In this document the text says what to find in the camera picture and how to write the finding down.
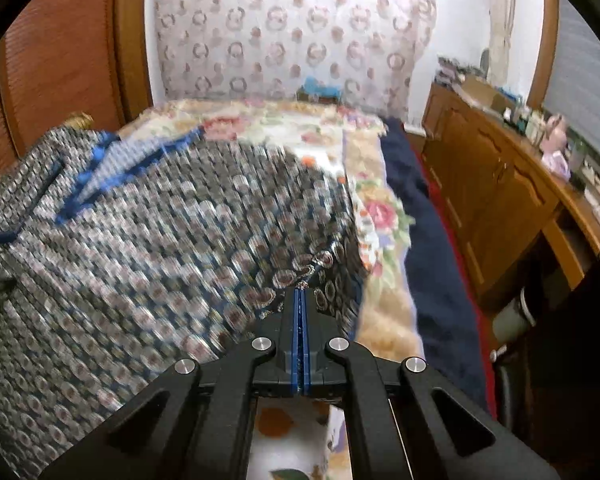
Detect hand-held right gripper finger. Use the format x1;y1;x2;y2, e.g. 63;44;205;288
300;286;562;480
40;286;301;480

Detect navy medallion print garment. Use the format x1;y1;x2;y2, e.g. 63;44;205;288
0;127;372;477

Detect white orange print sheet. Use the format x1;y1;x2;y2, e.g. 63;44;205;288
249;394;352;480

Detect navy blue blanket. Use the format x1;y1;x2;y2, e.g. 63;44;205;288
379;116;497;417

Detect beige floral blanket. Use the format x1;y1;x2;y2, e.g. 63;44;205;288
117;99;426;361

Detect grey cylinder container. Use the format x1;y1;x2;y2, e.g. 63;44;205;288
491;291;537;344

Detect wooden cabinet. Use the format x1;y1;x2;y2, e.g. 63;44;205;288
421;81;600;307

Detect blue cloth bundle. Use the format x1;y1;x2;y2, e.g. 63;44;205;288
296;76;344;104

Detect black chair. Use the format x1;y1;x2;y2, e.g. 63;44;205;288
494;260;600;480

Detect brown gold cloth roll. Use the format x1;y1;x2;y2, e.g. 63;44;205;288
61;111;97;134

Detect circle print curtain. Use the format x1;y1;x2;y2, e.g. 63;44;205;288
144;0;439;117

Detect cardboard box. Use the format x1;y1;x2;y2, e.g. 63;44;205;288
454;74;512;117

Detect row of small bottles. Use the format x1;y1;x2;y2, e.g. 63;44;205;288
501;104;547;142

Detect pile of papers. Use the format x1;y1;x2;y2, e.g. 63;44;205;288
434;54;482;87

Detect pink doll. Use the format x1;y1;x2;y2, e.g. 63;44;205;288
539;111;574;182

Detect wooden louvred wardrobe door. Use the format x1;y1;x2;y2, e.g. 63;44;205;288
0;0;154;182

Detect cream lace drape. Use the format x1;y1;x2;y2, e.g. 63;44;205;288
484;0;519;87

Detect white window blind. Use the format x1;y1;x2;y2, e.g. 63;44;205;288
541;0;600;162

